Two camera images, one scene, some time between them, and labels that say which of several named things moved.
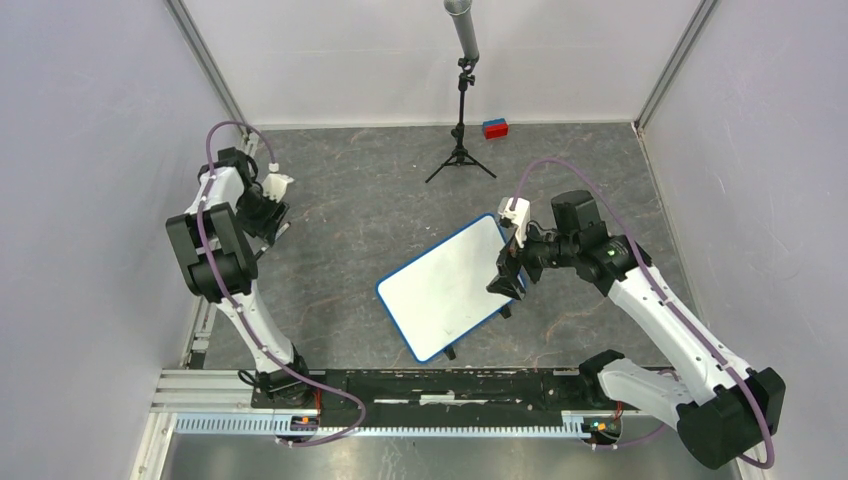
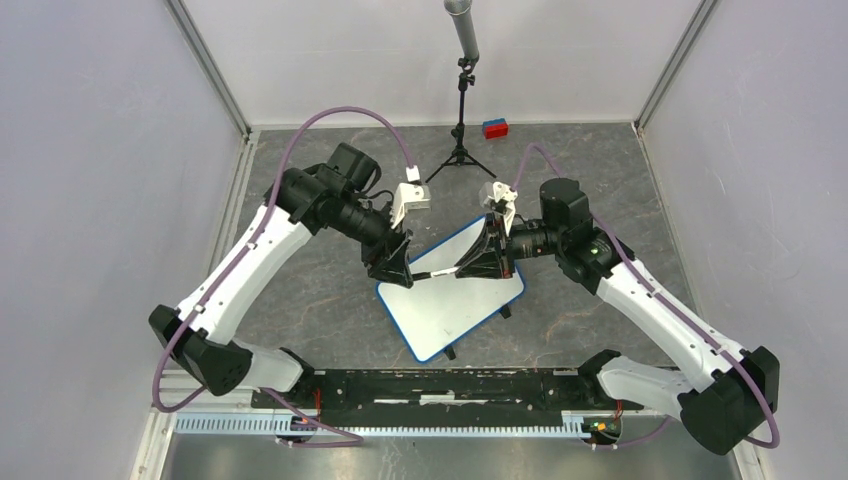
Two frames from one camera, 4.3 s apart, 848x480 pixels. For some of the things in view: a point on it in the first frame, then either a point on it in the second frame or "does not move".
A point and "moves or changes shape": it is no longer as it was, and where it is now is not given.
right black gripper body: (534, 257) -> (509, 244)
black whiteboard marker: (280, 232) moves or changes shape
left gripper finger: (282, 231) -> (392, 268)
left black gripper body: (255, 211) -> (377, 242)
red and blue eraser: (495, 128) does not move
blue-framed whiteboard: (442, 295) does not move
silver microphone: (461, 14) does not move
